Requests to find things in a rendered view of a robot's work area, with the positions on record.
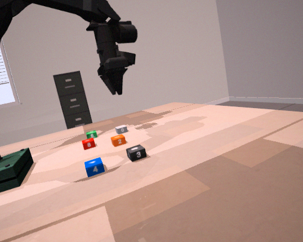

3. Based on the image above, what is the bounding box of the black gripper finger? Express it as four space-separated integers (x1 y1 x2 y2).
100 75 116 95
106 68 128 95

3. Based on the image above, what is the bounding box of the orange block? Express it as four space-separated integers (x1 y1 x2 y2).
110 135 126 147

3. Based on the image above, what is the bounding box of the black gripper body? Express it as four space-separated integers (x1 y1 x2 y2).
97 42 129 76

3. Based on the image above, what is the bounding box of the green block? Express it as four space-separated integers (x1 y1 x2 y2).
86 131 97 139

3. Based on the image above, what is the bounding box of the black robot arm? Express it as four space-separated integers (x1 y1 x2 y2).
0 0 137 66

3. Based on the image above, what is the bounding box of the blue block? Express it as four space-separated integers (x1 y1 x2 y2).
84 157 105 177

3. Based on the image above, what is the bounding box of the red block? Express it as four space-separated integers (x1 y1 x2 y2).
82 138 96 150

